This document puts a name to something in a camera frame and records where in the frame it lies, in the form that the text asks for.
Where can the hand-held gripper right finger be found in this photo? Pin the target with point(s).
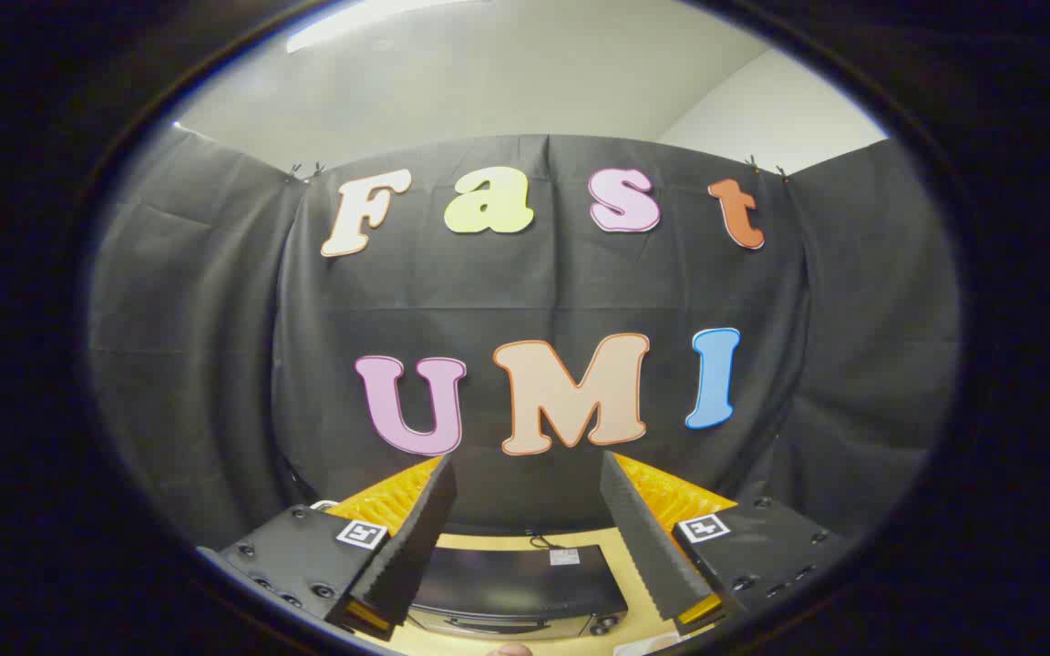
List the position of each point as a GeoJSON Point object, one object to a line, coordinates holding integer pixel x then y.
{"type": "Point", "coordinates": [643, 538]}

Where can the black toaster oven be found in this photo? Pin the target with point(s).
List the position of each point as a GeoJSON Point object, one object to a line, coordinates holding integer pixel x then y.
{"type": "Point", "coordinates": [507, 583]}

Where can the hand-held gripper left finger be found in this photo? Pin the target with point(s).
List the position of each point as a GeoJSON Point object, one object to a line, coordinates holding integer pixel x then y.
{"type": "Point", "coordinates": [416, 538]}

